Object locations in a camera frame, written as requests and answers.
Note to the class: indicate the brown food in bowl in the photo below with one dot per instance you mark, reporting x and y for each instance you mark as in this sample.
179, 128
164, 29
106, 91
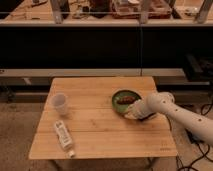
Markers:
126, 100

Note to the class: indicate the wooden folding table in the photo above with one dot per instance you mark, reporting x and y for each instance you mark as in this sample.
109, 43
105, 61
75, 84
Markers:
100, 133

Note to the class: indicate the long workbench shelf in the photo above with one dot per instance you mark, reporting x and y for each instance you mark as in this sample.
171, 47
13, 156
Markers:
44, 39

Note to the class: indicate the black rectangular box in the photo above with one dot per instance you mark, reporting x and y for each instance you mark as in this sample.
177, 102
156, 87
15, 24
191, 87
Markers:
147, 117

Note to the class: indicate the green ceramic bowl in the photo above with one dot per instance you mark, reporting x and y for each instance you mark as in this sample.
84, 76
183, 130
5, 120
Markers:
121, 108

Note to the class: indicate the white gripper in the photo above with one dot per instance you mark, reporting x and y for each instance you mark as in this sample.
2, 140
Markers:
139, 109

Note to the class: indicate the translucent plastic cup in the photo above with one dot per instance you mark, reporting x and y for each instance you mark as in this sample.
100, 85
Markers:
59, 103

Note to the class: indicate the red tray on shelf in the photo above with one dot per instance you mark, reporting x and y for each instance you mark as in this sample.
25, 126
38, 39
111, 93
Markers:
158, 9

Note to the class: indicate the dark box right background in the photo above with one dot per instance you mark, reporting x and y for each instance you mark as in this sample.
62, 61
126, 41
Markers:
198, 68

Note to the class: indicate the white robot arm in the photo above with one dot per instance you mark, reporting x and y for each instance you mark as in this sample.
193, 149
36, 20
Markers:
164, 103

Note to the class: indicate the white plastic bottle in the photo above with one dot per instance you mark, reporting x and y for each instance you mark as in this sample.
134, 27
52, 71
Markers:
64, 138

